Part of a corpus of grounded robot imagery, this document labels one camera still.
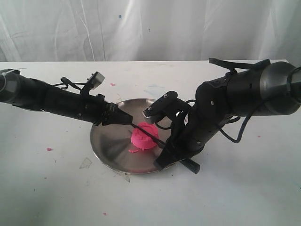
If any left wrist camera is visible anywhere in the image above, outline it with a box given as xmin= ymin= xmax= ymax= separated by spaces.
xmin=85 ymin=72 xmax=105 ymax=90

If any black knife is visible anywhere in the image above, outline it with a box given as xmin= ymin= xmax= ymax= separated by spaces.
xmin=131 ymin=123 xmax=200 ymax=174

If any round stainless steel plate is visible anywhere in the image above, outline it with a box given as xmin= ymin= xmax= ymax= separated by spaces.
xmin=90 ymin=98 xmax=170 ymax=174

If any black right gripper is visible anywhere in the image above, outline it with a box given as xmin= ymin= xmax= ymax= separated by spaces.
xmin=153 ymin=98 xmax=193 ymax=170

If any pink clay lump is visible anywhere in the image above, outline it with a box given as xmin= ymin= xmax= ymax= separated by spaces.
xmin=131 ymin=121 xmax=159 ymax=150

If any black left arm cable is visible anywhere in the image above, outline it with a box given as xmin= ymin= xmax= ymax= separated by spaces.
xmin=51 ymin=76 xmax=87 ymax=91

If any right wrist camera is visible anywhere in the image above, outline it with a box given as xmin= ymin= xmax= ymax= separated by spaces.
xmin=143 ymin=91 xmax=178 ymax=124

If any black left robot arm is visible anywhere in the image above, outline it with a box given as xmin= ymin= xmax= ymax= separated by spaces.
xmin=0 ymin=69 xmax=133 ymax=125

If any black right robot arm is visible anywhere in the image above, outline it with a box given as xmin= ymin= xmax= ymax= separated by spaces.
xmin=152 ymin=58 xmax=301 ymax=170

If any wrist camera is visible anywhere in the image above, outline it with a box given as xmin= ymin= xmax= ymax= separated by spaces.
xmin=85 ymin=72 xmax=105 ymax=90
xmin=143 ymin=91 xmax=178 ymax=124

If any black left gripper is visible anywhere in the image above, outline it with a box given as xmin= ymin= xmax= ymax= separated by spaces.
xmin=93 ymin=94 xmax=133 ymax=126

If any white backdrop curtain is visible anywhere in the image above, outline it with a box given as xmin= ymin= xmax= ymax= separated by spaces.
xmin=0 ymin=0 xmax=301 ymax=65

